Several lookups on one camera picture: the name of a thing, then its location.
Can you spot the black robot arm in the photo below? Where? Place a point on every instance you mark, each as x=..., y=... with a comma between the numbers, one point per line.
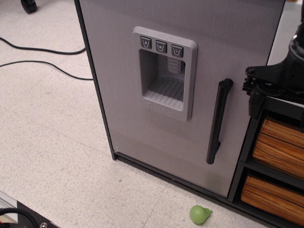
x=295, y=57

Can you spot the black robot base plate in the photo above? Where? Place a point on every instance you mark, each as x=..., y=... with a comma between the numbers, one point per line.
x=17, y=215

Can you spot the upper orange wicker basket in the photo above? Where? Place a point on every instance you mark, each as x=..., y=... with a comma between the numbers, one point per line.
x=280, y=146

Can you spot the black caster wheel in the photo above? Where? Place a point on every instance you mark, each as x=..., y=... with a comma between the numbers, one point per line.
x=29, y=6

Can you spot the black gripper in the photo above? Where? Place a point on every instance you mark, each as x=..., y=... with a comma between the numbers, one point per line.
x=266, y=80

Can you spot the grey ice dispenser panel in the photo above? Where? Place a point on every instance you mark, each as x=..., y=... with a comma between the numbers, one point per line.
x=166, y=69

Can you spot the black fridge door handle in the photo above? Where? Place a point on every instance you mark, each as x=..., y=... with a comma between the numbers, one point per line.
x=224, y=87

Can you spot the lower orange wicker basket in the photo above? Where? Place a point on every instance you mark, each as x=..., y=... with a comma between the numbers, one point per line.
x=275, y=199

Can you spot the orange wicker basket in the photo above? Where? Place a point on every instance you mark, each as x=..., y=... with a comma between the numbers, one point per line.
x=275, y=199
x=280, y=146

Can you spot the green toy pear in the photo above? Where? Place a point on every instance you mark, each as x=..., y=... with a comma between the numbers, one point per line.
x=198, y=214

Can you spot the grey toy fridge door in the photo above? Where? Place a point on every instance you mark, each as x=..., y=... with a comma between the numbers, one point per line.
x=118, y=95

